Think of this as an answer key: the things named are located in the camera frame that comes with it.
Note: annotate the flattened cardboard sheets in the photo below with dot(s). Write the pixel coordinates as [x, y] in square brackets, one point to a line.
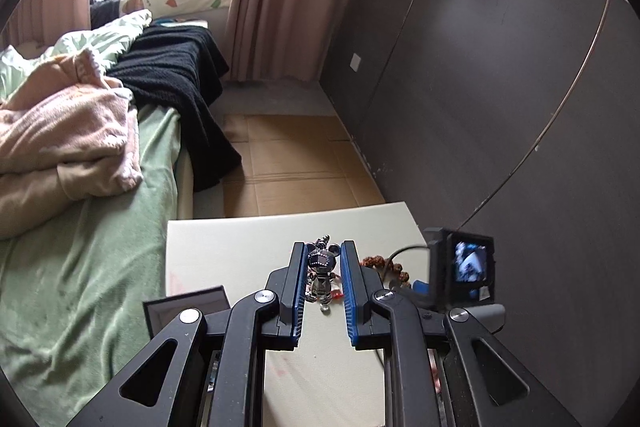
[300, 167]

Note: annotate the pink blanket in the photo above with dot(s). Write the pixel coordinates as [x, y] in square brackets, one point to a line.
[65, 132]

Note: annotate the pale green quilt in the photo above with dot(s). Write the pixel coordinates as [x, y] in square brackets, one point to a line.
[110, 37]

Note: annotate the green bed sheet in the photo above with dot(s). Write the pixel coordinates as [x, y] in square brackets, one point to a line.
[100, 257]

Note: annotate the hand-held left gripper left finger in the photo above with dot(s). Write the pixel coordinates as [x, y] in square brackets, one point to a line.
[299, 292]

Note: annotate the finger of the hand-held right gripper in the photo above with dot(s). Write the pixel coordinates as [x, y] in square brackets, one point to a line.
[420, 287]

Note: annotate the black knit blanket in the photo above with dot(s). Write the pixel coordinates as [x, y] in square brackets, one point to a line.
[175, 67]

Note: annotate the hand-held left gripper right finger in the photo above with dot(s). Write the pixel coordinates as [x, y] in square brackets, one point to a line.
[350, 292]

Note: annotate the black jewelry box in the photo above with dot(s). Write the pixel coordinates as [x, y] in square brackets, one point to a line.
[170, 307]

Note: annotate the white wall socket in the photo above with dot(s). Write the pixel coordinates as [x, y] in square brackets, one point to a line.
[355, 62]

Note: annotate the dark brown wardrobe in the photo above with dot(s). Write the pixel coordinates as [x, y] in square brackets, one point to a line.
[475, 82]

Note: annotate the white low table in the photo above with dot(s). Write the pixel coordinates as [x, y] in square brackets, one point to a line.
[240, 247]

